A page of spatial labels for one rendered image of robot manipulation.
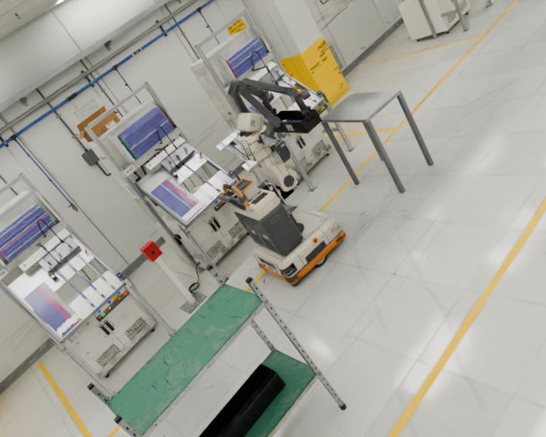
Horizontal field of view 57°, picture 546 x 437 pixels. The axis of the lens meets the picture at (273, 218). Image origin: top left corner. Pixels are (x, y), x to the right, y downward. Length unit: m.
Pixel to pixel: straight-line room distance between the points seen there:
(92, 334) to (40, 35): 3.43
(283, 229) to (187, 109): 3.30
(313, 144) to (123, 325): 2.92
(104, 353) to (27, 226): 1.34
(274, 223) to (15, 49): 3.71
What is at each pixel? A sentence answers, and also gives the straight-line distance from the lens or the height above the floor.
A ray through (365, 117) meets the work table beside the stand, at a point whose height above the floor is 0.80.
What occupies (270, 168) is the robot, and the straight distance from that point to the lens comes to 4.17.
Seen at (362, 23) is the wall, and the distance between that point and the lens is 9.22.
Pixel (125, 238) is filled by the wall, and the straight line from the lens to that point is 6.62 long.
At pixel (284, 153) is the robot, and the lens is 4.17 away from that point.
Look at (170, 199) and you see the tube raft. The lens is 4.91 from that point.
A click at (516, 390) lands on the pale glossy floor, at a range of 2.94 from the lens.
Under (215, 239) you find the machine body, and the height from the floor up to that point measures 0.26.
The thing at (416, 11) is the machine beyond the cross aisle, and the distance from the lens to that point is 8.25.
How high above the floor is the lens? 2.35
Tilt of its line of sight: 25 degrees down
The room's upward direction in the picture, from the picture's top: 34 degrees counter-clockwise
